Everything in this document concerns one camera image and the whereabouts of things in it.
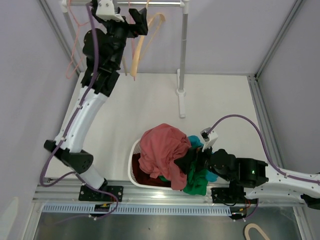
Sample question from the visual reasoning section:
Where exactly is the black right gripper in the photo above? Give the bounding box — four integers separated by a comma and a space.
173, 140, 232, 182

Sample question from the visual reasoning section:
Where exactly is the teal t shirt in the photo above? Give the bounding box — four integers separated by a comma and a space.
188, 135, 218, 183

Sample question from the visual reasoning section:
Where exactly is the pink wire hanger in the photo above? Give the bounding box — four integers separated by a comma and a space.
128, 0, 136, 81
65, 0, 89, 80

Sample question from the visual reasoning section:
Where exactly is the green t shirt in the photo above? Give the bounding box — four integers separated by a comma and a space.
157, 161, 208, 196

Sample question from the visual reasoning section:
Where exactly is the pink t shirt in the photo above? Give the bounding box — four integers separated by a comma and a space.
138, 123, 191, 191

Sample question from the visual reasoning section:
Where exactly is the beige wooden hanger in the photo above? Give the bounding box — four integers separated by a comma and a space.
121, 56, 128, 76
131, 12, 166, 77

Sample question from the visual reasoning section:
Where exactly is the dark red t shirt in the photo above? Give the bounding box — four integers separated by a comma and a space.
131, 153, 171, 188

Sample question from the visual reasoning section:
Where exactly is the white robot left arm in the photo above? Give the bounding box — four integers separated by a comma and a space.
39, 0, 148, 201

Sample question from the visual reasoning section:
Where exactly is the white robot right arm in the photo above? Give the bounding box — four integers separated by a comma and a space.
174, 147, 320, 210

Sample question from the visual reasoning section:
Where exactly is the beige hanger on floor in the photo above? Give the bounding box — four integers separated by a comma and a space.
244, 223, 269, 240

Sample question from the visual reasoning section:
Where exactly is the white perforated plastic basket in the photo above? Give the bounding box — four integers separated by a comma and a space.
127, 138, 208, 192

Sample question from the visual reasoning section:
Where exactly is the white metal clothes rack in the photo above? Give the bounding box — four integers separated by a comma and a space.
60, 0, 189, 119

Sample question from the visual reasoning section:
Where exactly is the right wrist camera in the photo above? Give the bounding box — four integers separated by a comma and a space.
200, 127, 219, 152

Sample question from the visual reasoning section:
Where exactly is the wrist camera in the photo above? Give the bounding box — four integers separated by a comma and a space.
200, 127, 219, 152
85, 0, 119, 22

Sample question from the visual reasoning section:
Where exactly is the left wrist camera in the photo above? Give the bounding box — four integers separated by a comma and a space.
85, 0, 119, 22

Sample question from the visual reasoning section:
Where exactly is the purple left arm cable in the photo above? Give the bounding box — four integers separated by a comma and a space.
39, 2, 119, 221

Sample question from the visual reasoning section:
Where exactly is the aluminium cage frame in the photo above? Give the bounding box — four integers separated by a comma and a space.
37, 0, 311, 186

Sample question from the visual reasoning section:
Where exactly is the white slotted cable duct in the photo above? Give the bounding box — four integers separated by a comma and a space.
42, 203, 232, 217

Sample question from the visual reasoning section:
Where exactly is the aluminium mounting rail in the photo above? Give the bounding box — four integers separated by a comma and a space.
32, 177, 305, 207

